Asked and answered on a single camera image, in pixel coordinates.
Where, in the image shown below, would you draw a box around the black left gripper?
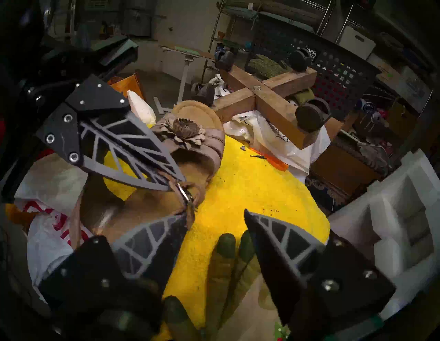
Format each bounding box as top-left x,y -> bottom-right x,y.
19,34 -> 187,191

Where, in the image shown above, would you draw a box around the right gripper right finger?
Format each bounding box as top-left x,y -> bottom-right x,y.
243,209 -> 396,341

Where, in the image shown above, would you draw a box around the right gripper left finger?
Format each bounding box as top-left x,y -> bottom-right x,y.
38,213 -> 189,332

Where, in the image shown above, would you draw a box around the tan flower sandal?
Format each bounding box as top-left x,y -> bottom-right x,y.
69,100 -> 226,248

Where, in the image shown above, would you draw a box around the white red-print plastic bag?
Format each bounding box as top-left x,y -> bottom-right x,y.
14,151 -> 93,303

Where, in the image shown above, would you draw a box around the blue patterned fabric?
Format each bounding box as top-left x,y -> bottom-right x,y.
305,174 -> 348,215

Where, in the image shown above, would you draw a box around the tan green-fingered garden glove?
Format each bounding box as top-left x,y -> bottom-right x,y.
163,230 -> 296,341

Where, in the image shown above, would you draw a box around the white foam packing insert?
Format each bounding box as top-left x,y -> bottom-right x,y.
328,150 -> 440,320

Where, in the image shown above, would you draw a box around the brown cardboard box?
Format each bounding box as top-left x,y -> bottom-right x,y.
309,117 -> 389,193

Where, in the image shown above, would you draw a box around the adjustable overbed table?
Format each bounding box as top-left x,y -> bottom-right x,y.
153,43 -> 215,116

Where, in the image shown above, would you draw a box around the yellow towel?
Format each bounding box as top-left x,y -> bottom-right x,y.
103,136 -> 330,341

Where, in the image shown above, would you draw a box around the orange scissors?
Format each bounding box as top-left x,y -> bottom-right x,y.
247,146 -> 289,172

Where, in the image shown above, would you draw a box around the white printed shopping bag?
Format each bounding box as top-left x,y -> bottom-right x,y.
210,74 -> 330,176

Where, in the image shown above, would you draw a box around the wooden cross caster dolly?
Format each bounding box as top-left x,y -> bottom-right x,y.
191,48 -> 332,150

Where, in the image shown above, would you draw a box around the green knit glove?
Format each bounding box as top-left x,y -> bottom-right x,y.
247,53 -> 315,105

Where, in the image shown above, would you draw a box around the dark plastic mesh basket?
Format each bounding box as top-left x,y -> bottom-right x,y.
246,14 -> 382,121

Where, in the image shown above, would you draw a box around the white storage bin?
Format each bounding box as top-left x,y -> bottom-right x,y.
339,26 -> 377,55

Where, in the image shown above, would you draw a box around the chrome wire shelf rack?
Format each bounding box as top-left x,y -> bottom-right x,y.
201,0 -> 336,83
335,0 -> 440,114

